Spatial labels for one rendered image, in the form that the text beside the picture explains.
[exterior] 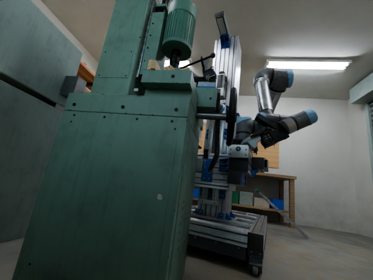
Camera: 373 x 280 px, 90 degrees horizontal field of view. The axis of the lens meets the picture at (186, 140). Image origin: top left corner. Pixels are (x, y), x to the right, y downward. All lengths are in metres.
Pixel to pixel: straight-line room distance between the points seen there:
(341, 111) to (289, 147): 1.37
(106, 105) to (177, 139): 0.36
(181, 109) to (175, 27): 0.58
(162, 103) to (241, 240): 0.95
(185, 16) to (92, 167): 0.94
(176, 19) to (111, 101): 0.62
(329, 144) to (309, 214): 1.51
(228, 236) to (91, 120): 1.03
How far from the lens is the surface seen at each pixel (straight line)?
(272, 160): 4.38
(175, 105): 0.77
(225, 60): 2.12
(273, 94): 1.42
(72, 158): 0.90
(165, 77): 0.80
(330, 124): 5.05
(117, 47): 1.21
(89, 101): 0.95
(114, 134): 0.82
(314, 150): 4.74
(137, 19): 1.29
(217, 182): 1.46
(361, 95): 4.57
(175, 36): 1.16
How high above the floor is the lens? 0.45
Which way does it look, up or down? 14 degrees up
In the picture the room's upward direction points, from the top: 7 degrees clockwise
